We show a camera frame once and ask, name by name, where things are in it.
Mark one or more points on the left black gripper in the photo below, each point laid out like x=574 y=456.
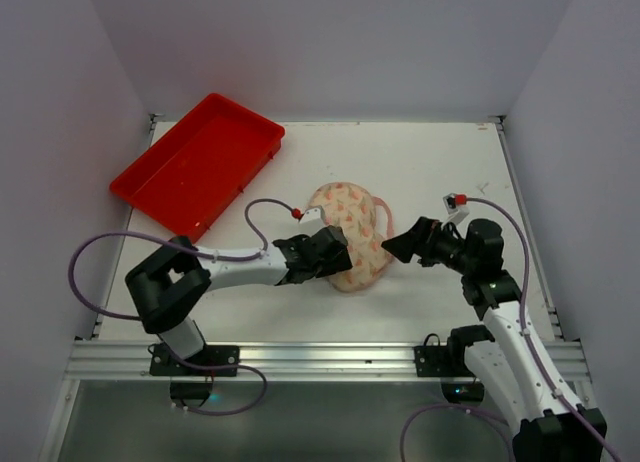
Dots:
x=316 y=255

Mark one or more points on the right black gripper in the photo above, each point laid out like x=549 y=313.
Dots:
x=422 y=242

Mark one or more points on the floral mesh laundry bag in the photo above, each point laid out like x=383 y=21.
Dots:
x=366 y=222

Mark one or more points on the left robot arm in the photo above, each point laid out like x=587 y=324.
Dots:
x=167 y=285

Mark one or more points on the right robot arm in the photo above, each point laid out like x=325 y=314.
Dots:
x=547 y=419

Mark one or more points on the red plastic tray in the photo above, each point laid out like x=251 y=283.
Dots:
x=191 y=175

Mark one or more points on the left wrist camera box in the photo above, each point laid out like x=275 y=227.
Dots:
x=312 y=219

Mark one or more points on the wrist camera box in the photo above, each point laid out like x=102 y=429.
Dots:
x=312 y=219
x=457 y=208

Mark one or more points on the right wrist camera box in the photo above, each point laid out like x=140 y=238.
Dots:
x=457 y=208

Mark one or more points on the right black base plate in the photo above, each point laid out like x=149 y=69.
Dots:
x=436 y=361

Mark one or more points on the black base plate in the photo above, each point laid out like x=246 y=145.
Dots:
x=223 y=357
x=436 y=361

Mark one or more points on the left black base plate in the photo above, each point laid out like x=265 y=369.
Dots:
x=223 y=357

